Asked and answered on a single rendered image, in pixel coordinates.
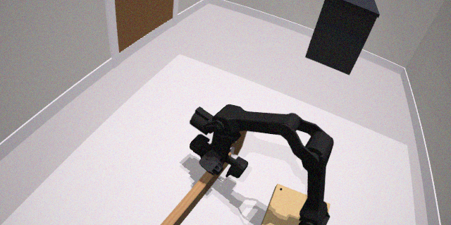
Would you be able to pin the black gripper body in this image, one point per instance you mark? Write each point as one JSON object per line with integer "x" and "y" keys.
{"x": 238, "y": 165}

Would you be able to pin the brown wooden post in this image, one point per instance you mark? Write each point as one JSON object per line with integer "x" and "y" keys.
{"x": 239, "y": 143}

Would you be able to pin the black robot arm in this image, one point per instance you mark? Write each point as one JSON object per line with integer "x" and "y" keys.
{"x": 229, "y": 121}

